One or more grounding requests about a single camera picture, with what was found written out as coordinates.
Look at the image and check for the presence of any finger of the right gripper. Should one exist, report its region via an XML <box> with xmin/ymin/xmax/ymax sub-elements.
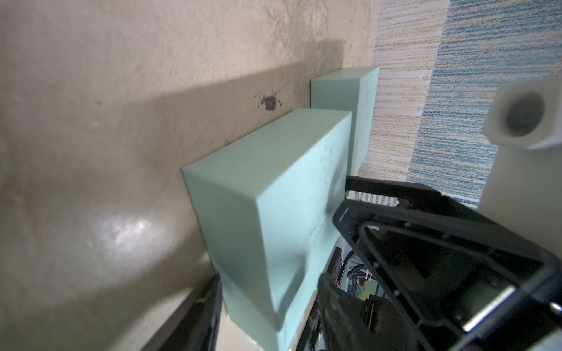
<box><xmin>333</xmin><ymin>176</ymin><xmax>561</xmax><ymax>350</ymax></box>

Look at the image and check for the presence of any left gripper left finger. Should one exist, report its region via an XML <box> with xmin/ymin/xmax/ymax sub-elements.
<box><xmin>142</xmin><ymin>274</ymin><xmax>222</xmax><ymax>350</ymax></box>

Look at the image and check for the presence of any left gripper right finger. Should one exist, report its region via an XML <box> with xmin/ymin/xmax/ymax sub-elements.
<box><xmin>318</xmin><ymin>273</ymin><xmax>423</xmax><ymax>350</ymax></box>

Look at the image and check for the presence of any mint drawer jewelry box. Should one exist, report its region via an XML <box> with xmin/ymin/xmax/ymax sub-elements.
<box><xmin>311</xmin><ymin>67</ymin><xmax>380</xmax><ymax>176</ymax></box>

